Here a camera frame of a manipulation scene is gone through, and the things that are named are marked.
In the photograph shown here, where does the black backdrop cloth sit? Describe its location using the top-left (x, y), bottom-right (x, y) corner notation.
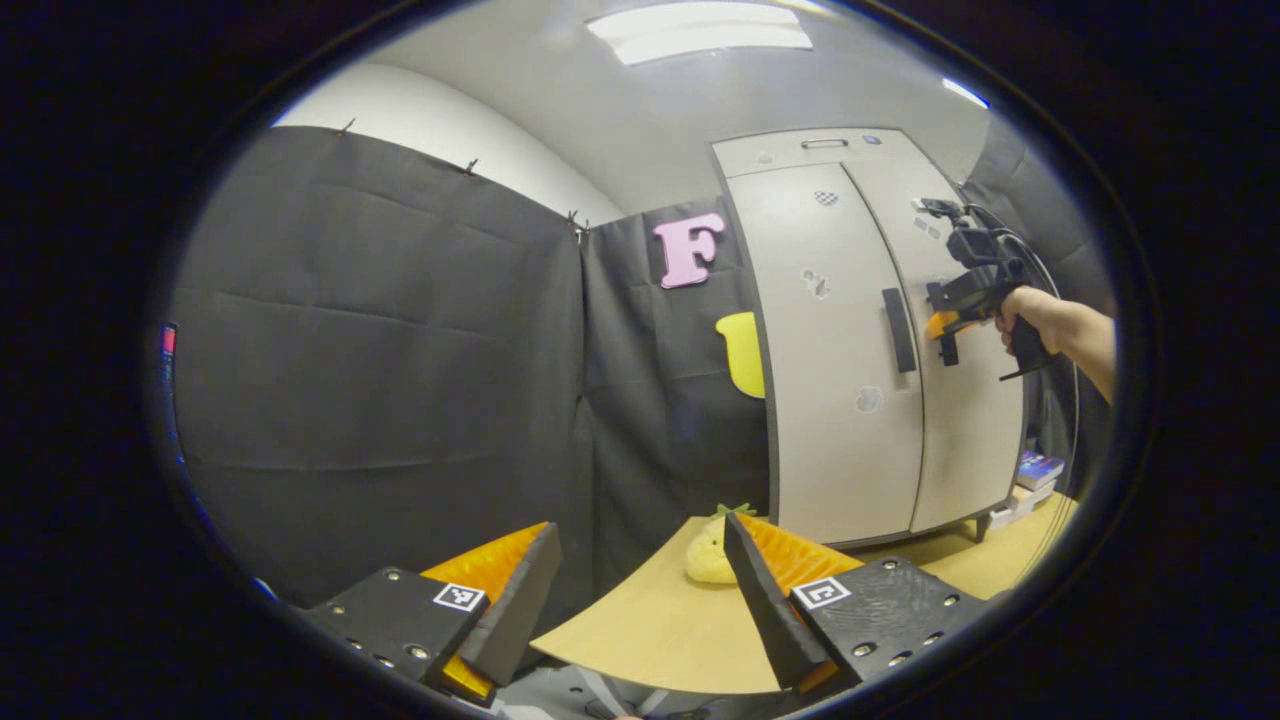
top-left (165, 125), bottom-right (1116, 611)

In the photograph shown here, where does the large ceiling light panel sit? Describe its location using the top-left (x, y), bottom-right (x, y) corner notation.
top-left (585, 2), bottom-right (813, 66)

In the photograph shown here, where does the yellow smiling plush toy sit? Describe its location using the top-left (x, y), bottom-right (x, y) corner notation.
top-left (685, 503), bottom-right (761, 586)

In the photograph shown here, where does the white double-door shoe cabinet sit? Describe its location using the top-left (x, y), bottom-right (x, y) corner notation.
top-left (712, 128), bottom-right (1031, 549)

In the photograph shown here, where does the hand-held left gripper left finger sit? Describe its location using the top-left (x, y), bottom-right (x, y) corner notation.
top-left (300, 520), bottom-right (563, 709)

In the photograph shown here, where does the white shoe cabinet door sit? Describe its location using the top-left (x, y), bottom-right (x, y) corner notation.
top-left (845, 150), bottom-right (1026, 536)
top-left (727, 163), bottom-right (926, 546)

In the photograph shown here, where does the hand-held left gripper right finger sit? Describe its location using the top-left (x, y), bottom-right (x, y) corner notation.
top-left (723, 512), bottom-right (1001, 703)

